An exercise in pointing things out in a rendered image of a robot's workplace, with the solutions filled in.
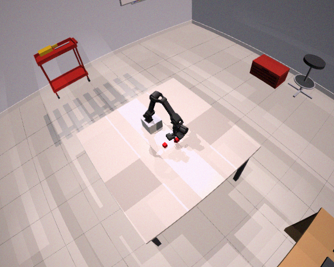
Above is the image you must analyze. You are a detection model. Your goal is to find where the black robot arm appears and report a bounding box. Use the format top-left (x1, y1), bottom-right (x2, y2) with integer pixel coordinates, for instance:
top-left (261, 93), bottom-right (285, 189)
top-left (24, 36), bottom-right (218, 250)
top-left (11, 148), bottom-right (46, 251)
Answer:
top-left (143, 91), bottom-right (189, 140)

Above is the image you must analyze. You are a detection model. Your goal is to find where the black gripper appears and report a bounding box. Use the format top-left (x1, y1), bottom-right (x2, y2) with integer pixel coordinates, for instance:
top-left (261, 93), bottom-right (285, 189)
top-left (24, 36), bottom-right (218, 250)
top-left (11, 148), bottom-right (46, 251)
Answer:
top-left (166, 127), bottom-right (178, 141)

